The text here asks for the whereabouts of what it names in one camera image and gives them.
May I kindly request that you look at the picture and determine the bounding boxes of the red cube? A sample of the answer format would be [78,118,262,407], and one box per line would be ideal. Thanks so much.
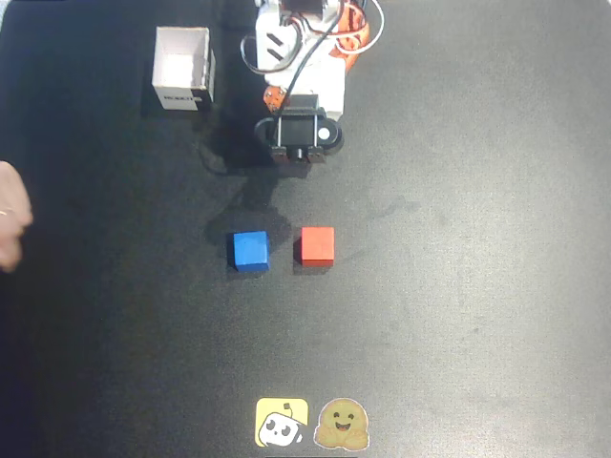
[300,226,336,267]

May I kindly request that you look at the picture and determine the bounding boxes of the white cardboard box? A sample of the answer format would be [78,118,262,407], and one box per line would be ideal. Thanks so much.
[151,26,218,112]

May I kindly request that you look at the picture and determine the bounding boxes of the blue cube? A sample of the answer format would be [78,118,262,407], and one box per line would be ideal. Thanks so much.
[232,230,272,273]

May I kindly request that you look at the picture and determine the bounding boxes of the person's hand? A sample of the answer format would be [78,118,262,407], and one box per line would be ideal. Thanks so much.
[0,160,34,274]

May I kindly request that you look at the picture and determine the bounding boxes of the black table mat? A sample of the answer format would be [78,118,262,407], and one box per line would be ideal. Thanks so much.
[0,0,611,458]

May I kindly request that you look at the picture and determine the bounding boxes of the hugging face emoji sticker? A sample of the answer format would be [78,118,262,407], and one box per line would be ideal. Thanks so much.
[312,397,371,450]

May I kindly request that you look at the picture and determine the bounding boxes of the yellow robot sticker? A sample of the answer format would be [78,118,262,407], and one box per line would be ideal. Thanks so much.
[255,397,310,448]

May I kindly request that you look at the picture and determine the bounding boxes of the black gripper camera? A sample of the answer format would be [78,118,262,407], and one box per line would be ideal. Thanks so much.
[254,94,344,169]

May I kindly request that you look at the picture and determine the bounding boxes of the white cable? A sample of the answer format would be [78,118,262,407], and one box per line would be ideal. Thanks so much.
[333,0,386,54]

